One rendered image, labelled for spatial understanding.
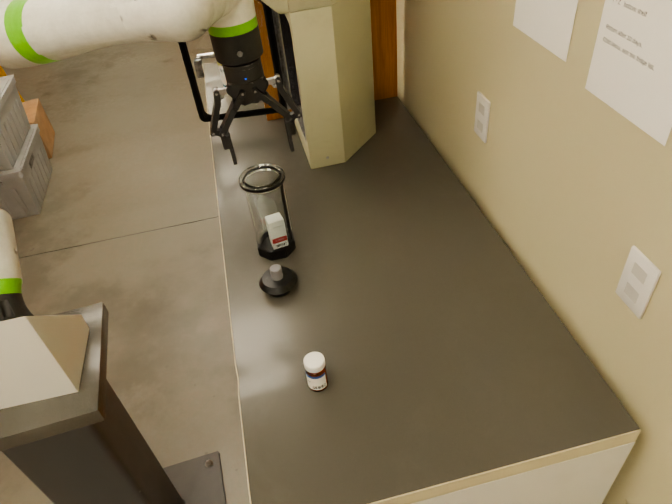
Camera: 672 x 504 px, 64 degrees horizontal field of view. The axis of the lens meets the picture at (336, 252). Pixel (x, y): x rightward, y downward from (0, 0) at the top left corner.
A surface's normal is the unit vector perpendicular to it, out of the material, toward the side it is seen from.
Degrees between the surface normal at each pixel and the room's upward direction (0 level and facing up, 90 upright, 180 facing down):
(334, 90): 90
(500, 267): 0
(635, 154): 90
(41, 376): 90
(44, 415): 0
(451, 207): 0
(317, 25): 90
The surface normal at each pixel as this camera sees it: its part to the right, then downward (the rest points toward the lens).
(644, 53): -0.97, 0.22
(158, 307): -0.09, -0.74
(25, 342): 0.21, 0.64
